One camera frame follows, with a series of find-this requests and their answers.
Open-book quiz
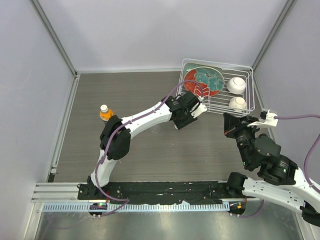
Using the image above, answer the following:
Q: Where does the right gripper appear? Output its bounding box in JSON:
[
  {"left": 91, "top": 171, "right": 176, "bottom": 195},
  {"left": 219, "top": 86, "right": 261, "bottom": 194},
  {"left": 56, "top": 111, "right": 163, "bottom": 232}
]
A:
[{"left": 221, "top": 112, "right": 260, "bottom": 167}]

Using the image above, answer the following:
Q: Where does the orange juice bottle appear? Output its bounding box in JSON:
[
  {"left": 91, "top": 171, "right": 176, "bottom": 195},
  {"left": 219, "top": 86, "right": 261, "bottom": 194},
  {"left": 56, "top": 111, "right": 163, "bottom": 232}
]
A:
[{"left": 99, "top": 108, "right": 114, "bottom": 125}]

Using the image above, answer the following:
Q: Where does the white bottle cap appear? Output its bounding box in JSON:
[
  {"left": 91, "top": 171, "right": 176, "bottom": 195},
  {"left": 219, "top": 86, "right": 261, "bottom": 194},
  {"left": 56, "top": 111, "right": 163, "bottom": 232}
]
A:
[{"left": 100, "top": 104, "right": 109, "bottom": 113}]

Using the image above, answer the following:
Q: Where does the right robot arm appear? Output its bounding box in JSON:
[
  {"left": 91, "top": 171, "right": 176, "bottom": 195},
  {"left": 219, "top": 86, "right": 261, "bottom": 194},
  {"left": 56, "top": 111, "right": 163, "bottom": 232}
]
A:
[{"left": 223, "top": 109, "right": 320, "bottom": 227}]

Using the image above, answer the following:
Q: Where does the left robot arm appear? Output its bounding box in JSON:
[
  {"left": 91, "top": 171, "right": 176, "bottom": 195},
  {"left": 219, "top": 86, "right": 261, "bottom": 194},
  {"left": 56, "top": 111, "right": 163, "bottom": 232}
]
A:
[{"left": 87, "top": 91, "right": 207, "bottom": 200}]

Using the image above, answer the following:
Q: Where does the clear empty plastic bottle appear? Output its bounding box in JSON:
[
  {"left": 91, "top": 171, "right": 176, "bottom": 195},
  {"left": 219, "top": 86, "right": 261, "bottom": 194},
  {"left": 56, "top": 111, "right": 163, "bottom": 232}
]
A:
[{"left": 148, "top": 124, "right": 161, "bottom": 135}]

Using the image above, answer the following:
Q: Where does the lower white bowl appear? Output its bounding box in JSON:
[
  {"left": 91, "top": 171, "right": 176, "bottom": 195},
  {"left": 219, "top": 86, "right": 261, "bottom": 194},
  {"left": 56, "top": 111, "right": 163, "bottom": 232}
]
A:
[{"left": 228, "top": 97, "right": 247, "bottom": 112}]

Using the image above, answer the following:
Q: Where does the white bowl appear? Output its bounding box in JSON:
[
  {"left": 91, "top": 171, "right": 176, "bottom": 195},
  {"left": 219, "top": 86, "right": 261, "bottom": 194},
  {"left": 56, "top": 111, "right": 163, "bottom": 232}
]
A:
[
  {"left": 228, "top": 97, "right": 247, "bottom": 112},
  {"left": 226, "top": 77, "right": 247, "bottom": 95}
]

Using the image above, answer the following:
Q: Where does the upper white bowl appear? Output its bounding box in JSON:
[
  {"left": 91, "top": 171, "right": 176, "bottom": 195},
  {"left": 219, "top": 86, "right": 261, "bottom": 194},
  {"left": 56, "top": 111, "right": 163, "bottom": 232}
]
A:
[{"left": 226, "top": 77, "right": 247, "bottom": 95}]

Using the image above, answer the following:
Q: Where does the red and teal plate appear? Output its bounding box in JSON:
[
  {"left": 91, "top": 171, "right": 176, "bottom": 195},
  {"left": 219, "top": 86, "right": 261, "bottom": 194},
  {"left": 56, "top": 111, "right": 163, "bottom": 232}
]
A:
[{"left": 182, "top": 62, "right": 225, "bottom": 97}]

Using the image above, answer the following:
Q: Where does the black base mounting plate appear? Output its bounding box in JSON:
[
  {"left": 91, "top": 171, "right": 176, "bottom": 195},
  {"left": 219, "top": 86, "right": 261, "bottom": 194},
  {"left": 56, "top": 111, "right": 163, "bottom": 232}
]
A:
[{"left": 77, "top": 181, "right": 244, "bottom": 205}]

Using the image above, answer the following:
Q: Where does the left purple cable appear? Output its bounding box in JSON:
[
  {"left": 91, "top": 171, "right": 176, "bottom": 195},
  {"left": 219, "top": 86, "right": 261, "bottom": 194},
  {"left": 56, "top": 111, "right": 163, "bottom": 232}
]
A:
[{"left": 93, "top": 79, "right": 205, "bottom": 217}]

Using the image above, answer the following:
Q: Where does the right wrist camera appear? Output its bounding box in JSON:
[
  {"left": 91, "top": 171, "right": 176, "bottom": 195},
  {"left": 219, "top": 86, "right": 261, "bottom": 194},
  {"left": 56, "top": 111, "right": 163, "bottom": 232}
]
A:
[{"left": 247, "top": 109, "right": 278, "bottom": 129}]

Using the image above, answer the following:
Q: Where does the white wire dish rack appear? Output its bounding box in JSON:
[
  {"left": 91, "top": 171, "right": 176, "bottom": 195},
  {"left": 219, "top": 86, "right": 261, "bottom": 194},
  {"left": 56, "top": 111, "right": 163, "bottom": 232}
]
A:
[{"left": 176, "top": 58, "right": 256, "bottom": 117}]

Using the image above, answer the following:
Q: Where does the slotted cable duct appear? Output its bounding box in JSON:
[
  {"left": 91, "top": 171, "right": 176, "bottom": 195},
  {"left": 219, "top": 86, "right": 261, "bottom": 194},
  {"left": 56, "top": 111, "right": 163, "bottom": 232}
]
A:
[{"left": 42, "top": 201, "right": 230, "bottom": 213}]

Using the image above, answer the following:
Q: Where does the aluminium frame rail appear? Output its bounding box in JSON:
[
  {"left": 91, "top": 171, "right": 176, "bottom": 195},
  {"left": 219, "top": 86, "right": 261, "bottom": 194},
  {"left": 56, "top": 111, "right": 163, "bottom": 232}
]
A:
[{"left": 31, "top": 181, "right": 91, "bottom": 203}]

